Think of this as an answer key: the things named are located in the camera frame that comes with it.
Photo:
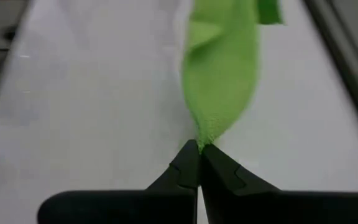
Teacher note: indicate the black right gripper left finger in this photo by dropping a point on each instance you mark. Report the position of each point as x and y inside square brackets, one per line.
[166, 205]

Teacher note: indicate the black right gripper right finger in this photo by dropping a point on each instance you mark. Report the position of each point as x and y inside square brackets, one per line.
[259, 208]

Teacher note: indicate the green microfibre towel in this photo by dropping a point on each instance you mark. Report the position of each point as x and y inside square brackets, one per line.
[219, 77]

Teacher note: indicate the black metal table frame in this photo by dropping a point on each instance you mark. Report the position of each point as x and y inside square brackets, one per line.
[353, 71]

